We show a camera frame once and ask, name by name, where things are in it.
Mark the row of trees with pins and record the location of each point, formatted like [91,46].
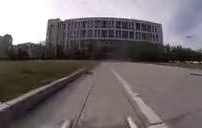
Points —
[182,55]

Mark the grey concrete path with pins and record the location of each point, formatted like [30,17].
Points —
[104,100]

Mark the large curved grey building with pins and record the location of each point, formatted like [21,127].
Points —
[105,33]

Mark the grey concrete kerb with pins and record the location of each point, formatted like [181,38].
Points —
[39,95]

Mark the grass strip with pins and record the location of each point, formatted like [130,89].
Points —
[192,66]

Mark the pale concrete strip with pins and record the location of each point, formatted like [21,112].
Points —
[136,100]

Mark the grey asphalt road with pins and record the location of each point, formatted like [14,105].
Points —
[179,91]

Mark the robot's own part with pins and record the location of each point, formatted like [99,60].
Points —
[131,122]
[65,124]

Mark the grass field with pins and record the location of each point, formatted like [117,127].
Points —
[22,75]

